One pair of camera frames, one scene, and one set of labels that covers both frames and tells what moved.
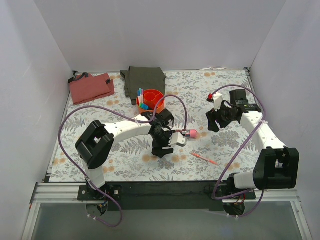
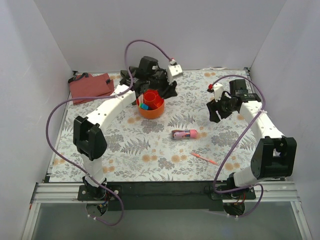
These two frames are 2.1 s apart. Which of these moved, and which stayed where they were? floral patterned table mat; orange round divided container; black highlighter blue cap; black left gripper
Moved: black left gripper
Stayed: orange round divided container; black highlighter blue cap; floral patterned table mat
